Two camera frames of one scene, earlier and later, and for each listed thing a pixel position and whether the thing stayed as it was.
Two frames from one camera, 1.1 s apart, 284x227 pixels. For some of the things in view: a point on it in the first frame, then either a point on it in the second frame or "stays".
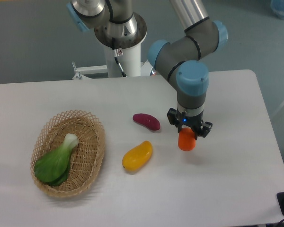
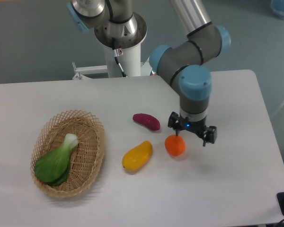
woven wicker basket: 86,157 stays
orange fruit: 186,139 to 175,145
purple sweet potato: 147,120 stays
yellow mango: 137,157 stays
